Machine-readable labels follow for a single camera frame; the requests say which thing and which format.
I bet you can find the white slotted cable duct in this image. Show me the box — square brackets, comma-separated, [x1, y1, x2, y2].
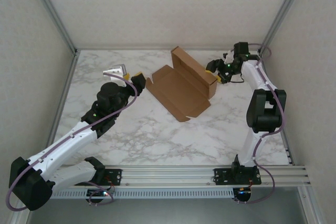
[51, 188, 235, 199]

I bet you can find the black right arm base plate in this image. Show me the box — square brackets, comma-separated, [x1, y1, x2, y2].
[214, 167, 263, 185]

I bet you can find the brown cardboard box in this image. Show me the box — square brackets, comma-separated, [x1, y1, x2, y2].
[145, 46, 218, 123]

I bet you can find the aluminium frame post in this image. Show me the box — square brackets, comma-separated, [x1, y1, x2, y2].
[258, 0, 311, 55]
[299, 187, 328, 224]
[9, 205, 36, 224]
[25, 0, 79, 55]

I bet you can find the small controller board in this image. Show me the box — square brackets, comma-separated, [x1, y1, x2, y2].
[86, 188, 110, 198]
[235, 187, 253, 196]

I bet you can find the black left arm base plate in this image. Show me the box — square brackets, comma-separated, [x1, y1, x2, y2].
[89, 168, 123, 186]

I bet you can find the aluminium lower frame post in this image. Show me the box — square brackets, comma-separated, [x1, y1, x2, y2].
[9, 205, 36, 224]
[299, 187, 328, 224]

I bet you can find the aluminium table side rail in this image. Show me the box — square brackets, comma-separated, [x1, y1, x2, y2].
[258, 50, 293, 167]
[48, 50, 80, 148]

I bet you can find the aluminium mounting rail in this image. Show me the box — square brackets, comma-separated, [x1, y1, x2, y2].
[49, 165, 312, 190]

